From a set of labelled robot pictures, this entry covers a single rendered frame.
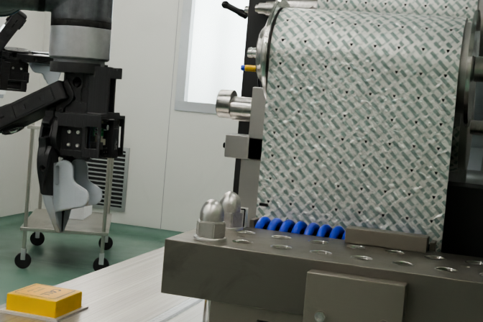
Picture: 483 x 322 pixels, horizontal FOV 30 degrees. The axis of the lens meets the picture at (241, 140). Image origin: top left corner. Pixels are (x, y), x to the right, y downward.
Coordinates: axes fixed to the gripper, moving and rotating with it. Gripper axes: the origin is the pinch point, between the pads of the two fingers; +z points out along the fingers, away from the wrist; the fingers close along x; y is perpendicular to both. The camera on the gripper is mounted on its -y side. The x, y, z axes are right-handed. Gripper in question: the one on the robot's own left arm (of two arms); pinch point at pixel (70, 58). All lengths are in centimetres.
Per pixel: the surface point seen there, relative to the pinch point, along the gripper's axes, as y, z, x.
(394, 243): 7, 26, 98
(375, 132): -5, 26, 89
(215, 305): 14, 5, 99
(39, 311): 22, -11, 82
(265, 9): -16, 24, 49
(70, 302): 22, -8, 80
